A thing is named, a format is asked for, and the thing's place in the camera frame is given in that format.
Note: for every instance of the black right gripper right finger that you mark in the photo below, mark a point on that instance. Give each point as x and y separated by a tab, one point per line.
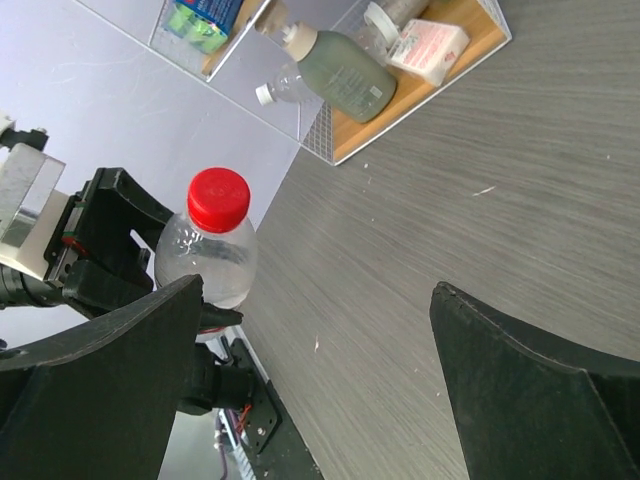
529	404

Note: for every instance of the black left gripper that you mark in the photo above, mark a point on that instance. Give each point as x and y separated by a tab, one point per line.
181	299

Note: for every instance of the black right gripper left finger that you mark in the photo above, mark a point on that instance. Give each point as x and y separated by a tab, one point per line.
97	401

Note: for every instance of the red bottle cap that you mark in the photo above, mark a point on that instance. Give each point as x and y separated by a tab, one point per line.
218	200

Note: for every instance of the clear bottle red label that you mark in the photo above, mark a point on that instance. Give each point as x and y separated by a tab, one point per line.
227	261

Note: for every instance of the clear bottle white cap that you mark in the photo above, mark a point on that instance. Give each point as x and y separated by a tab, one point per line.
287	86

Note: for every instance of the green soap dispenser bottle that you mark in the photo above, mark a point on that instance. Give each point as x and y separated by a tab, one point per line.
339	71

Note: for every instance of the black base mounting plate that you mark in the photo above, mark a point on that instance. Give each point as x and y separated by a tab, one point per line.
272	442

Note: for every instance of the blue green sponge pack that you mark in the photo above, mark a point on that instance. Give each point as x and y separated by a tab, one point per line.
204	24

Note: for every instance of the clear jar white lid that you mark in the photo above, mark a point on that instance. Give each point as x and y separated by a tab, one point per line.
390	16

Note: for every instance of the pink white small packet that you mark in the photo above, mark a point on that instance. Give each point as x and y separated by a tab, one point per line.
428	49

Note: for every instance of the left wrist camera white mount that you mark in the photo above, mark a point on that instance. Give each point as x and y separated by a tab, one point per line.
31	206

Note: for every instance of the white slotted cable duct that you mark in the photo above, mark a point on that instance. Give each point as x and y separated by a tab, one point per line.
234	461

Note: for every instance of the white wire shelf rack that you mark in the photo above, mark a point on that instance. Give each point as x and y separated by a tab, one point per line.
254	54

